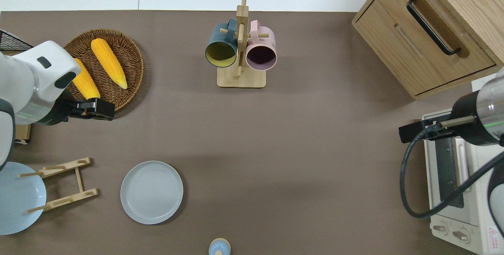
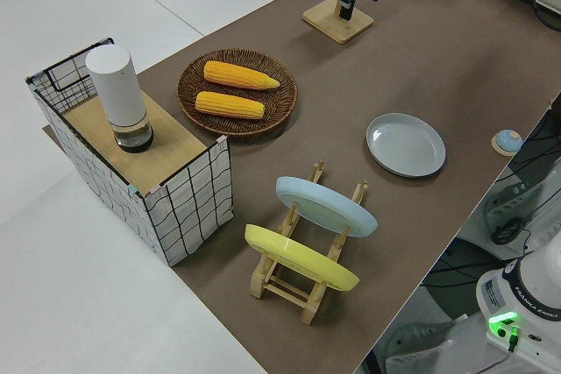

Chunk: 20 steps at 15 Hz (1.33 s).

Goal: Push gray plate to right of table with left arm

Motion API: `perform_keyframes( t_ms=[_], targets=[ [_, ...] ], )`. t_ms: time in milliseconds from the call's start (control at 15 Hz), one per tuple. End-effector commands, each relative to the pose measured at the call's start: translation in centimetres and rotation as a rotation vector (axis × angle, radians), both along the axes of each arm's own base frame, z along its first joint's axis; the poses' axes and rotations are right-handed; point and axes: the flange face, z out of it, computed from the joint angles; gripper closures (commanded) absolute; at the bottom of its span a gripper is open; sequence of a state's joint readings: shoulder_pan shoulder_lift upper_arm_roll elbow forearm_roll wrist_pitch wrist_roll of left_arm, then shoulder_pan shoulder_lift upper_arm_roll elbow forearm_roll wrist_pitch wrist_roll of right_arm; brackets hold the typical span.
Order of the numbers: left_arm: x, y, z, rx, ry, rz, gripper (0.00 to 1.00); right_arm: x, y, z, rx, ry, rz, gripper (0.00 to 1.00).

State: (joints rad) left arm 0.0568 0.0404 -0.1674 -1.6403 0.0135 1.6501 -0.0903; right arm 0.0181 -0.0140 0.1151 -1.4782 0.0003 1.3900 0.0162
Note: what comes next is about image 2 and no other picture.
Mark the gray plate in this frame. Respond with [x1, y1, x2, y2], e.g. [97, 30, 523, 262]
[366, 112, 447, 179]

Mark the light blue plate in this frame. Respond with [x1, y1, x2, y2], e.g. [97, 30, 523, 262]
[275, 175, 379, 239]

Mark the yellow plate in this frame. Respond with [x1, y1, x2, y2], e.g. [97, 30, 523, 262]
[244, 223, 361, 293]

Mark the wooden mug stand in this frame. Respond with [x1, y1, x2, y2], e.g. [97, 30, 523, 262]
[301, 0, 375, 46]

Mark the brown table mat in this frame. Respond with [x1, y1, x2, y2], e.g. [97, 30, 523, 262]
[41, 0, 561, 374]

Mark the round wicker tray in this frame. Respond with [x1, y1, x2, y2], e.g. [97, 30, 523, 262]
[176, 47, 300, 138]

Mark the yellow corn cob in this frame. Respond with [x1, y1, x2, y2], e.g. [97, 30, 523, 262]
[202, 60, 281, 91]
[195, 90, 266, 122]

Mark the blue bell on wooden base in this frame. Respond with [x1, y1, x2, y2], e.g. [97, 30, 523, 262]
[490, 128, 523, 157]

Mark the grey metal stand foot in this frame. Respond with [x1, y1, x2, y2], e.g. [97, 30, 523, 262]
[384, 319, 486, 374]
[483, 171, 541, 240]

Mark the white cylinder with glass base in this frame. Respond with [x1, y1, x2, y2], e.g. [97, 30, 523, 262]
[84, 44, 156, 154]

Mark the wooden dish rack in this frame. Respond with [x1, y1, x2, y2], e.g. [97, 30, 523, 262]
[249, 159, 370, 327]

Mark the wire basket with white liner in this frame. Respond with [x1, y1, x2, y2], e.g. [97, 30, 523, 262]
[25, 37, 234, 268]

